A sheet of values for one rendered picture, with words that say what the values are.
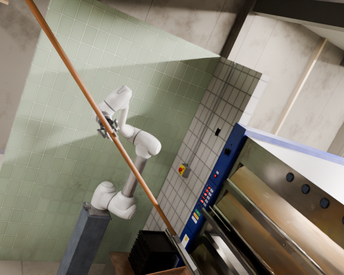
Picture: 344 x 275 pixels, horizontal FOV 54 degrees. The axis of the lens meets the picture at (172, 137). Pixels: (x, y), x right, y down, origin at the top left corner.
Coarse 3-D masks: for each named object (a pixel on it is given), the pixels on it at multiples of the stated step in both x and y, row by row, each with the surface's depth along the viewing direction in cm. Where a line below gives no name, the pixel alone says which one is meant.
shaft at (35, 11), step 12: (36, 12) 146; (48, 36) 152; (60, 48) 156; (72, 72) 162; (84, 84) 168; (96, 108) 174; (108, 132) 183; (120, 144) 189; (132, 168) 198; (156, 204) 216; (168, 228) 230
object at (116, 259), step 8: (112, 256) 309; (120, 256) 313; (128, 256) 318; (112, 264) 303; (120, 264) 304; (128, 264) 308; (104, 272) 316; (112, 272) 301; (120, 272) 294; (128, 272) 298
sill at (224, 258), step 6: (204, 234) 291; (210, 240) 285; (210, 246) 281; (216, 246) 280; (216, 252) 273; (222, 252) 275; (222, 258) 266; (222, 264) 264; (228, 264) 262; (228, 270) 257; (234, 270) 257
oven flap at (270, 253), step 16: (224, 208) 275; (240, 208) 264; (240, 224) 257; (256, 224) 247; (256, 240) 241; (272, 240) 232; (256, 256) 232; (272, 256) 226; (288, 256) 219; (272, 272) 218; (288, 272) 213; (304, 272) 207
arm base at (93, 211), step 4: (88, 204) 287; (84, 208) 283; (88, 208) 284; (92, 208) 283; (96, 208) 282; (92, 212) 281; (96, 212) 282; (100, 212) 284; (104, 212) 286; (104, 216) 286; (108, 216) 287
